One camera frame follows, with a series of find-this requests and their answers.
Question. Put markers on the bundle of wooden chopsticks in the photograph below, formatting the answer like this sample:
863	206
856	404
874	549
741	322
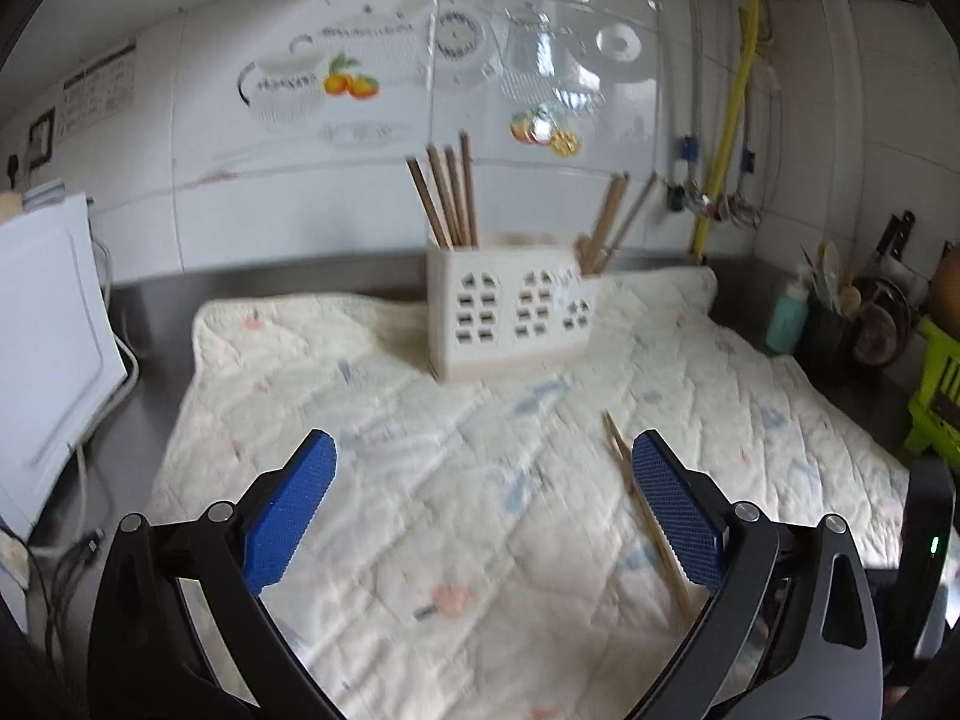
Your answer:
439	195

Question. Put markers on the metal water valve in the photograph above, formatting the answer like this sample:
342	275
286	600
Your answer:
735	211

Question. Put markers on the white countertop oven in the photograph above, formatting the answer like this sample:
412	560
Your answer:
45	360

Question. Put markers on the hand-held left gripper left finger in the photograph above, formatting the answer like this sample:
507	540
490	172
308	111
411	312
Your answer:
292	517

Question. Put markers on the yellow gas pipe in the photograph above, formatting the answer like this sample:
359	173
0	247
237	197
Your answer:
731	120

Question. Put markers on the brown round object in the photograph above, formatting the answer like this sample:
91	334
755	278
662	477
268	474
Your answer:
949	277

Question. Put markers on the black utensil pot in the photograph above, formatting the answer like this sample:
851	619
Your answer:
825	337

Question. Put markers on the green plastic rack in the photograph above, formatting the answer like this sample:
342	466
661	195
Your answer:
937	390

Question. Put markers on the wall power socket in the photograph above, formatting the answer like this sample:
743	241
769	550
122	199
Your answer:
43	136

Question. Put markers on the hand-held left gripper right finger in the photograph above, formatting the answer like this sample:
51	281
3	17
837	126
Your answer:
675	517

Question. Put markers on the white plastic utensil holder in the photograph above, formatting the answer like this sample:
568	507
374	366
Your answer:
510	315

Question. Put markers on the slim brown chopstick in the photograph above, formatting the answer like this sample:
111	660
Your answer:
616	436
622	456

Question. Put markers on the white printed quilted mat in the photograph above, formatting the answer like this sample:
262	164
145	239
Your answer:
450	480

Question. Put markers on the wooden spoon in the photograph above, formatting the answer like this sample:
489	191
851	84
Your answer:
850	298

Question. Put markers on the teal plastic bottle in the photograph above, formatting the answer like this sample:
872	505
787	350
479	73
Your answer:
787	319

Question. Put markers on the orange fruit wall decal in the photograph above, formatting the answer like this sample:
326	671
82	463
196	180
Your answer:
544	133
351	81

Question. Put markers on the printed wall sticker sheet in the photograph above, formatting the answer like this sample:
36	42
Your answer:
101	86

